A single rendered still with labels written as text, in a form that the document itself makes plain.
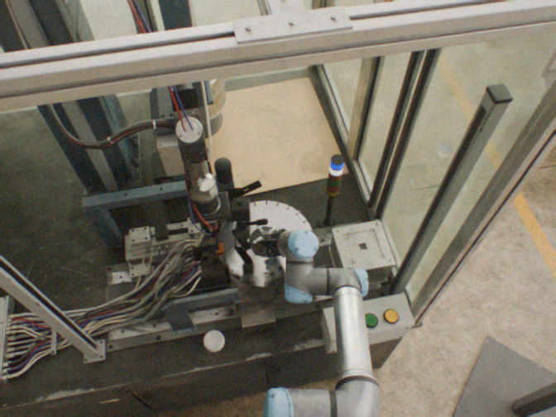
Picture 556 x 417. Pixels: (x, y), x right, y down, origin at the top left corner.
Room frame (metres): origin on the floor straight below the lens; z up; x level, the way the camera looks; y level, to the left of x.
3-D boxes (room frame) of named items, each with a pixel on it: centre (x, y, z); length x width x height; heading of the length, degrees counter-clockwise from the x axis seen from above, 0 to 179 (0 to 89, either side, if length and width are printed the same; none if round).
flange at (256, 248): (0.78, 0.04, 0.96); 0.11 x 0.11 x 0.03
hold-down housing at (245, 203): (0.74, 0.11, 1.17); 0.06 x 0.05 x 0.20; 92
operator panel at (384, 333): (0.53, -0.29, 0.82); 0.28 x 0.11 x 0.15; 101
